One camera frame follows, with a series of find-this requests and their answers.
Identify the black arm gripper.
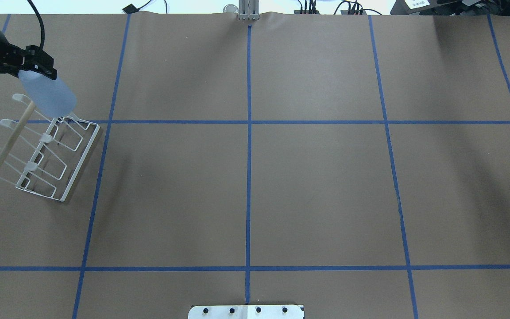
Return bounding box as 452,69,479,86
3,45,58,81

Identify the light blue plastic cup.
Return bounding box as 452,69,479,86
18,70,77,118

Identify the black device with label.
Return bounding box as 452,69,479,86
389,0,461,16

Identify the white wire cup holder rack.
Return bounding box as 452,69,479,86
0,93,101,202

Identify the aluminium frame post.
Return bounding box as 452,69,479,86
237,0,260,21

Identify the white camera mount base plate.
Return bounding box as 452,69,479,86
188,304,305,319

